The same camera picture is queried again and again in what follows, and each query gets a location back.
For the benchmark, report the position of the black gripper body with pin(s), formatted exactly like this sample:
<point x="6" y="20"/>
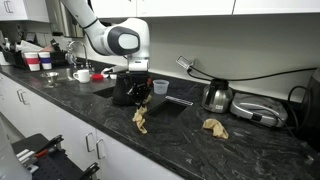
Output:
<point x="138" y="82"/>

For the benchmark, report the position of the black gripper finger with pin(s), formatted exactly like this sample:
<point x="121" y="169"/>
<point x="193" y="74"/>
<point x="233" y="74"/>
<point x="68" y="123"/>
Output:
<point x="138" y="99"/>
<point x="146" y="96"/>

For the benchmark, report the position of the brown paper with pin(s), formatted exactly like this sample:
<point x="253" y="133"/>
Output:
<point x="216" y="127"/>
<point x="138" y="116"/>

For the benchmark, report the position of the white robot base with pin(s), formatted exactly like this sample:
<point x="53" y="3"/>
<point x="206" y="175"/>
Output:
<point x="10" y="166"/>

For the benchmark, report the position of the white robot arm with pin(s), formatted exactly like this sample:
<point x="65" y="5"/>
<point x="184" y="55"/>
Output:
<point x="130" y="38"/>

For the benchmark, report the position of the clear plastic cup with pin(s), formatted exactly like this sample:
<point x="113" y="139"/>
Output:
<point x="160" y="86"/>

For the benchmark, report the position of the black gooseneck kettle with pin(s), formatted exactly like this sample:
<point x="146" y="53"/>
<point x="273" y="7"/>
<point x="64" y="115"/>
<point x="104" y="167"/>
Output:
<point x="124" y="82"/>

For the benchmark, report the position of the red plastic lid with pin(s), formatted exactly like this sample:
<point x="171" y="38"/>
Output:
<point x="97" y="77"/>

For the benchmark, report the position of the white mug upright near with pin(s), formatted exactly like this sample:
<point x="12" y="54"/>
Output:
<point x="82" y="76"/>

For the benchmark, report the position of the stainless steel carafe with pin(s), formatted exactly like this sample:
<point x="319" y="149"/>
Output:
<point x="217" y="96"/>

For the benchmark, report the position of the chrome sink faucet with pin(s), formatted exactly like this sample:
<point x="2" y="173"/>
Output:
<point x="72" y="54"/>

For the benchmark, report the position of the metal pour-over dripper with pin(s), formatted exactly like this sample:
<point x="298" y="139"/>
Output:
<point x="51" y="78"/>

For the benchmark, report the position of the orange black clamp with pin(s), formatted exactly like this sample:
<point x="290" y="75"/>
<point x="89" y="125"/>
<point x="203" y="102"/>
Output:
<point x="51" y="146"/>

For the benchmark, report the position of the white cup blue band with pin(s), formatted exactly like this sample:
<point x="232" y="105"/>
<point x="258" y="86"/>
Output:
<point x="45" y="60"/>

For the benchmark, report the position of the white cup red band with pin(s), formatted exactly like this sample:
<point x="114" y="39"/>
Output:
<point x="32" y="61"/>

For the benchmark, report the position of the black perforated cart board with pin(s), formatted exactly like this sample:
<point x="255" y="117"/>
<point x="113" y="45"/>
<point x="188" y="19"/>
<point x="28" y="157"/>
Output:
<point x="54" y="165"/>

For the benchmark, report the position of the silver waffle maker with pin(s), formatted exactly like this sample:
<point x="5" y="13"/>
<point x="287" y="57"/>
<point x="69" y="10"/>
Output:
<point x="258" y="109"/>

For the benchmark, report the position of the black coffee machine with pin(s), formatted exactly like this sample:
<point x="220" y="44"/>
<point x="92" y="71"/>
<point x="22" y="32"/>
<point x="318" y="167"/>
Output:
<point x="307" y="119"/>

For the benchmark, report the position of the wall power outlet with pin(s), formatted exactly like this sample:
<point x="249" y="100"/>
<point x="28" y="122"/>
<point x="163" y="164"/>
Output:
<point x="184" y="62"/>

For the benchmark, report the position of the right cabinet door handle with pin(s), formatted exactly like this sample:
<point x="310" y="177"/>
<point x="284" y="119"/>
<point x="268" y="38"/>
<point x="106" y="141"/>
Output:
<point x="89" y="139"/>

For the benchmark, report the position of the cabinet door handle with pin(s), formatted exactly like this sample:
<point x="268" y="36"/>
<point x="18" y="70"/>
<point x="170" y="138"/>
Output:
<point x="21" y="93"/>
<point x="89" y="139"/>

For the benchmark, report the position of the left cabinet door handle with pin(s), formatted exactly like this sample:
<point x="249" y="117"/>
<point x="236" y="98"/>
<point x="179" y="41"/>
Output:
<point x="21" y="93"/>

